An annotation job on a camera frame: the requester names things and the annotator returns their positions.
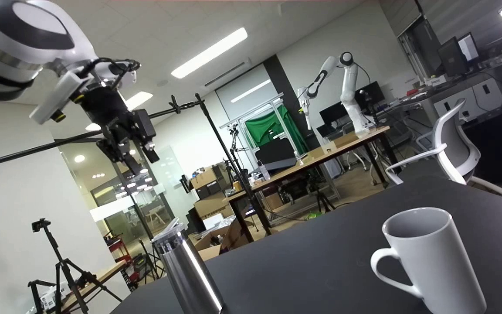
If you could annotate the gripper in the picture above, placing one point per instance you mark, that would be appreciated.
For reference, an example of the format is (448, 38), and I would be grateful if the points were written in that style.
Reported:
(105, 111)

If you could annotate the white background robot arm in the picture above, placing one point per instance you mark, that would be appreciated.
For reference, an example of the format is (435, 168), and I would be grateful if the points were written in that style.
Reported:
(349, 96)

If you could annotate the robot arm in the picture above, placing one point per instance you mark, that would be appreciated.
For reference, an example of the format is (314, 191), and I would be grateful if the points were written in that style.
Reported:
(28, 30)

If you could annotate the silver cup lid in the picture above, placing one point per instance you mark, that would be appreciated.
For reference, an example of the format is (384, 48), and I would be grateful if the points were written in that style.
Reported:
(169, 233)

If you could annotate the silver cup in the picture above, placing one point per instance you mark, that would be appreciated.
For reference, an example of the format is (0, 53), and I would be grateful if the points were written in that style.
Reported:
(188, 274)

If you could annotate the black boom stand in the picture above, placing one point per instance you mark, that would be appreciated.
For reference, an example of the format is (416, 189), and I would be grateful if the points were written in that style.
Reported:
(225, 148)

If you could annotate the stack of cardboard boxes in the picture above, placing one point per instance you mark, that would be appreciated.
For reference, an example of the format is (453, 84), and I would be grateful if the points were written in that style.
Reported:
(209, 205)

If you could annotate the red cart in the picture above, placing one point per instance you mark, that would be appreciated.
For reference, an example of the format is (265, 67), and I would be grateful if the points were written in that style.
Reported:
(120, 250)

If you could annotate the green cloth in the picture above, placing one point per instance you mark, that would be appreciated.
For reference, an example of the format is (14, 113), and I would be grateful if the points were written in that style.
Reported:
(268, 126)

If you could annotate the low wooden table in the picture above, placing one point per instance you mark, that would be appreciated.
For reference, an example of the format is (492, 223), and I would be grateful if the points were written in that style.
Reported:
(96, 279)

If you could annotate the black case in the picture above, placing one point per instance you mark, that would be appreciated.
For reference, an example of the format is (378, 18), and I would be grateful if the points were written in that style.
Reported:
(277, 155)

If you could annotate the wooden table with black legs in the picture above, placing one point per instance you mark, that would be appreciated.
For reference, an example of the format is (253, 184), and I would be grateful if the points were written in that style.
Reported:
(320, 156)

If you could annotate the small cardboard box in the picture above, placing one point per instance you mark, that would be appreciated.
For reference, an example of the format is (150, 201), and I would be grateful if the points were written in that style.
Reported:
(346, 139)

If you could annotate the row of dark monitors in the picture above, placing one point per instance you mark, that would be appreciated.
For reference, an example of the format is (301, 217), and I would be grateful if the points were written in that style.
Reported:
(347, 111)

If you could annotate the white office chair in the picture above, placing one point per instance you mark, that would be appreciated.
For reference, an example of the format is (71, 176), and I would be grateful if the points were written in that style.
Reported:
(451, 148)

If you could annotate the white mug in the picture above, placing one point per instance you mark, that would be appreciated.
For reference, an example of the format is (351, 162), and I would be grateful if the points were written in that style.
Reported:
(438, 266)

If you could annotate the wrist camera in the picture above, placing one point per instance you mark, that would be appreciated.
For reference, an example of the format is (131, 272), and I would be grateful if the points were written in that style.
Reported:
(57, 97)

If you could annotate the camera on tripod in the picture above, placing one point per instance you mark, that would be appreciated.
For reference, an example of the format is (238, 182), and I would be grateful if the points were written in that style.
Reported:
(61, 266)

